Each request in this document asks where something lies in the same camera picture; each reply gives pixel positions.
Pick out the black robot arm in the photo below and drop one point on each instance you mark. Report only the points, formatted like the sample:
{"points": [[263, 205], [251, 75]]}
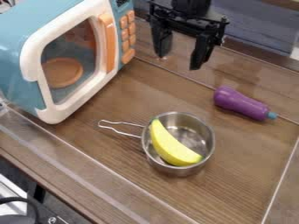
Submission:
{"points": [[194, 19]]}

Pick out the yellow toy banana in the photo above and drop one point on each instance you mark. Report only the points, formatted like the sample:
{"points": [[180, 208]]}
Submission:
{"points": [[171, 150]]}

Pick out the purple toy eggplant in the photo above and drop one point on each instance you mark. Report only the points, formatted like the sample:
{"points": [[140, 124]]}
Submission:
{"points": [[232, 100]]}

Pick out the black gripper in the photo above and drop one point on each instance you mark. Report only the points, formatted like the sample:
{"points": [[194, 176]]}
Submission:
{"points": [[192, 18]]}

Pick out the orange microwave turntable plate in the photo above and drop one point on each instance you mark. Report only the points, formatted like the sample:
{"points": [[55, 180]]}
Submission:
{"points": [[62, 72]]}

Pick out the blue toy microwave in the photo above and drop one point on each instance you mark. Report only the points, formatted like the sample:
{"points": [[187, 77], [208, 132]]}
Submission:
{"points": [[91, 30]]}

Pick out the silver pot with wire handle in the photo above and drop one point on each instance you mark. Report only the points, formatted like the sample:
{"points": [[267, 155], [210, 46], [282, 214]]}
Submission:
{"points": [[192, 133]]}

